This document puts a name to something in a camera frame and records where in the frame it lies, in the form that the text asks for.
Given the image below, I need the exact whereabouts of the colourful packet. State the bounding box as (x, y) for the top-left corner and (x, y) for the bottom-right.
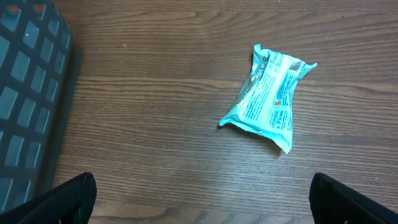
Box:
(219, 44), (317, 154)

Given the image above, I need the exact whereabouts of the grey plastic mesh basket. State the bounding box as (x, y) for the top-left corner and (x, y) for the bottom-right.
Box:
(1, 0), (82, 213)

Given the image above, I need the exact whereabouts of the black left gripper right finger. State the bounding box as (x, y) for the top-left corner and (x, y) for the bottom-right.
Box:
(309, 172), (397, 224)

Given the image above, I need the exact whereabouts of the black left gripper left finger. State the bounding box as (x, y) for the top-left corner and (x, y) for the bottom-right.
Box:
(1, 172), (97, 224)

